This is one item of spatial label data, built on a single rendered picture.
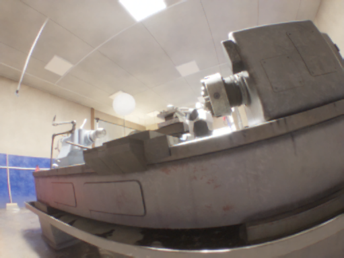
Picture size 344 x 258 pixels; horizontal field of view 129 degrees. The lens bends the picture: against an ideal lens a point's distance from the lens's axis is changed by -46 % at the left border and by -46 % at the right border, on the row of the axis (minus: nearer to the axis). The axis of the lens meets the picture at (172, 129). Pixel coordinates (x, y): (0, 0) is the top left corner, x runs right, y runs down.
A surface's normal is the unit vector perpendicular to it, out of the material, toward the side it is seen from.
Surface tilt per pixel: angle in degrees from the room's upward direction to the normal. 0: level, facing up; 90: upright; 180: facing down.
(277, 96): 90
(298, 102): 90
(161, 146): 90
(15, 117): 90
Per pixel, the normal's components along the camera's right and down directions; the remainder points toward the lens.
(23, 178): 0.91, -0.24
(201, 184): -0.39, -0.16
